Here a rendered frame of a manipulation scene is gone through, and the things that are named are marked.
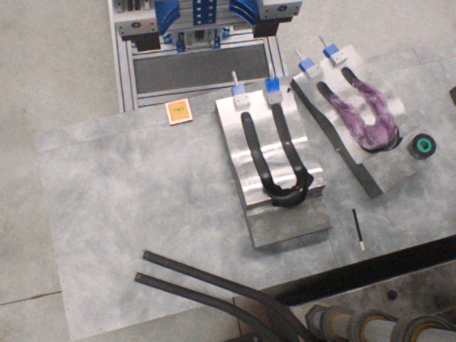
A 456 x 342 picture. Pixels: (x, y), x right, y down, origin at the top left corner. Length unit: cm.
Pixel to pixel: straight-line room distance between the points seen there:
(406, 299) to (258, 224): 55
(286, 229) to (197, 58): 119
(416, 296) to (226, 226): 67
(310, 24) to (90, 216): 178
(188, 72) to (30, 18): 101
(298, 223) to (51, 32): 187
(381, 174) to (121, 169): 86
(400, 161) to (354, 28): 141
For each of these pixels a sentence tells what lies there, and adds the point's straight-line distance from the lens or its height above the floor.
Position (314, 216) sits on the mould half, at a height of 86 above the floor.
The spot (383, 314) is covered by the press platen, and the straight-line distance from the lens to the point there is 111.
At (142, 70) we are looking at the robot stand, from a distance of 239.
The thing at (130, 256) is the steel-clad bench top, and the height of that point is 80.
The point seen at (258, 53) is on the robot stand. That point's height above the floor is 21.
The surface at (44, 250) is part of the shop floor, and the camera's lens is 246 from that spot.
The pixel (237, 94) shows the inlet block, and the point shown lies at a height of 91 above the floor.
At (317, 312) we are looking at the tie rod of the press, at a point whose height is 83.
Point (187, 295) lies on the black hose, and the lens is 147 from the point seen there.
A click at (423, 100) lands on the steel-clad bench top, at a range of 185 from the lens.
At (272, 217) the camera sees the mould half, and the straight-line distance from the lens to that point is 150.
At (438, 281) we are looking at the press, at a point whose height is 79.
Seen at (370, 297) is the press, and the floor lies 79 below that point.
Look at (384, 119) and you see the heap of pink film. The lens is 165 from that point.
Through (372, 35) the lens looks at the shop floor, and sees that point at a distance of 290.
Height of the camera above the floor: 233
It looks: 75 degrees down
